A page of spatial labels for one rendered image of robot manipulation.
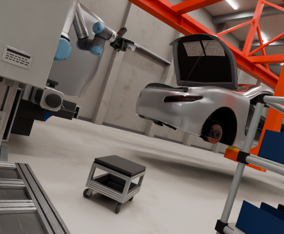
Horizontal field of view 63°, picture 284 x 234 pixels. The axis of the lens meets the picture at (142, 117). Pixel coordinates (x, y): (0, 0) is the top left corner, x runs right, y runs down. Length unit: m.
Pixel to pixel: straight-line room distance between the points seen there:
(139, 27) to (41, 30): 8.72
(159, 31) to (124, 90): 2.90
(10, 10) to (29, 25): 0.06
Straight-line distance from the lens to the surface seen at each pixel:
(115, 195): 1.89
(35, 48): 0.88
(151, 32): 9.88
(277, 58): 7.22
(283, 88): 4.04
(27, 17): 0.89
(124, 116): 9.29
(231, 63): 4.14
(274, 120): 3.93
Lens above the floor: 0.78
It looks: level
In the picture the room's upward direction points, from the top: 17 degrees clockwise
